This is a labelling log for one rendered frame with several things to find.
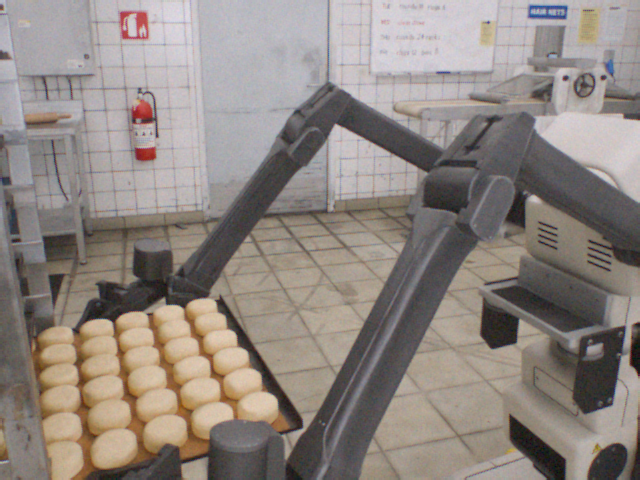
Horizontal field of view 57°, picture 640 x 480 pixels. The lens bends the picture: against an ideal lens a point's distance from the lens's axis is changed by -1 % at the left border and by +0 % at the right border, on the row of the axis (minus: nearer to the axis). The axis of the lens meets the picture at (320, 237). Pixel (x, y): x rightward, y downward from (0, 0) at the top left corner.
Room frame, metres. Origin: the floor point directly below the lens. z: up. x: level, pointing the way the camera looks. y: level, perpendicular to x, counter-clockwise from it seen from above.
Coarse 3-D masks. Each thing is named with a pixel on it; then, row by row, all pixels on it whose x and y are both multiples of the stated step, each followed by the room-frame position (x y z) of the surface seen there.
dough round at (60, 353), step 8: (56, 344) 0.78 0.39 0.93; (64, 344) 0.78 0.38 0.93; (40, 352) 0.76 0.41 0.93; (48, 352) 0.76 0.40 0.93; (56, 352) 0.76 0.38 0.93; (64, 352) 0.76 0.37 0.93; (72, 352) 0.76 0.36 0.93; (40, 360) 0.74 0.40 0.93; (48, 360) 0.74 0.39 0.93; (56, 360) 0.74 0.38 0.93; (64, 360) 0.75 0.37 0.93; (72, 360) 0.76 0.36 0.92
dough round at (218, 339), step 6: (216, 330) 0.81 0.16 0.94; (222, 330) 0.81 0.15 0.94; (228, 330) 0.81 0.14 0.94; (204, 336) 0.80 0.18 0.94; (210, 336) 0.80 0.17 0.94; (216, 336) 0.80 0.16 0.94; (222, 336) 0.79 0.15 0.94; (228, 336) 0.79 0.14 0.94; (234, 336) 0.79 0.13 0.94; (204, 342) 0.78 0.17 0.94; (210, 342) 0.78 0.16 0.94; (216, 342) 0.78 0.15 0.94; (222, 342) 0.78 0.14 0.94; (228, 342) 0.78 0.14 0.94; (234, 342) 0.79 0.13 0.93; (204, 348) 0.78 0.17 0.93; (210, 348) 0.77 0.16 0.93; (216, 348) 0.77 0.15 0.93; (222, 348) 0.77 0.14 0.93; (210, 354) 0.78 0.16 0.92
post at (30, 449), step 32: (0, 192) 0.46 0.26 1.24; (0, 224) 0.46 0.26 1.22; (0, 256) 0.45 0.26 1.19; (0, 288) 0.45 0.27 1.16; (0, 320) 0.45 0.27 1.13; (0, 352) 0.45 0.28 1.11; (0, 384) 0.45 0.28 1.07; (32, 384) 0.46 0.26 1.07; (0, 416) 0.45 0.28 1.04; (32, 416) 0.46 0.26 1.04; (32, 448) 0.45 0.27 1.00
